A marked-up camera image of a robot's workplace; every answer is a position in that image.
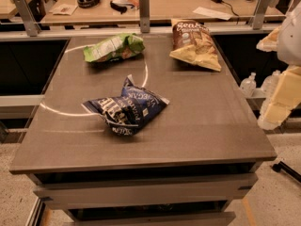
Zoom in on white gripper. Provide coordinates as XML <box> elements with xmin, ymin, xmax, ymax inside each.
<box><xmin>256</xmin><ymin>4</ymin><xmax>301</xmax><ymax>130</ymax></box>

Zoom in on blue chip bag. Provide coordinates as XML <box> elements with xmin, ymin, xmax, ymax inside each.
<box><xmin>83</xmin><ymin>75</ymin><xmax>169</xmax><ymax>136</ymax></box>

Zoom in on brown yellow chip bag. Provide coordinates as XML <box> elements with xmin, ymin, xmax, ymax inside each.
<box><xmin>169</xmin><ymin>19</ymin><xmax>222</xmax><ymax>72</ymax></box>

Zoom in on green chip bag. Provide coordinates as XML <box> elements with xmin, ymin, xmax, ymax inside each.
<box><xmin>83</xmin><ymin>33</ymin><xmax>145</xmax><ymax>62</ymax></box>

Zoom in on clear plastic bottle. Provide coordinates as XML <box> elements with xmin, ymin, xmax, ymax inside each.
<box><xmin>240</xmin><ymin>73</ymin><xmax>256</xmax><ymax>98</ymax></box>
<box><xmin>261</xmin><ymin>70</ymin><xmax>280</xmax><ymax>95</ymax></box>

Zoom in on white paper sheet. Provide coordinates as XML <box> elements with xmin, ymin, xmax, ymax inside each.
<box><xmin>194</xmin><ymin>7</ymin><xmax>231</xmax><ymax>21</ymax></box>

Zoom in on black caster leg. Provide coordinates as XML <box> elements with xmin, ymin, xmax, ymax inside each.
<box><xmin>272</xmin><ymin>161</ymin><xmax>301</xmax><ymax>183</ymax></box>

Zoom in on black sunglasses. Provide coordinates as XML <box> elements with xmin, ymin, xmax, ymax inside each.
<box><xmin>110</xmin><ymin>1</ymin><xmax>127</xmax><ymax>14</ymax></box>

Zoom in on small paper card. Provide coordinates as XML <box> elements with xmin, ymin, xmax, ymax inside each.
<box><xmin>51</xmin><ymin>4</ymin><xmax>77</xmax><ymax>15</ymax></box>

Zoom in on grey metal bracket right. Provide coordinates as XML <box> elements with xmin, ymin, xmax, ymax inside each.
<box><xmin>249</xmin><ymin>0</ymin><xmax>271</xmax><ymax>30</ymax></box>

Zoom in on grey metal bracket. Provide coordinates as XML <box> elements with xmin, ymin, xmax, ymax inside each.
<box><xmin>139</xmin><ymin>0</ymin><xmax>151</xmax><ymax>33</ymax></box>
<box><xmin>13</xmin><ymin>0</ymin><xmax>40</xmax><ymax>37</ymax></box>
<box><xmin>249</xmin><ymin>0</ymin><xmax>271</xmax><ymax>30</ymax></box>

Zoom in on grey metal bracket middle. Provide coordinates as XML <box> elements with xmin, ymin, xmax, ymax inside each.
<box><xmin>139</xmin><ymin>0</ymin><xmax>151</xmax><ymax>33</ymax></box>

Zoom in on grey metal bracket left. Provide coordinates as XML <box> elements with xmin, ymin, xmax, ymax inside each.
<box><xmin>13</xmin><ymin>0</ymin><xmax>40</xmax><ymax>37</ymax></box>

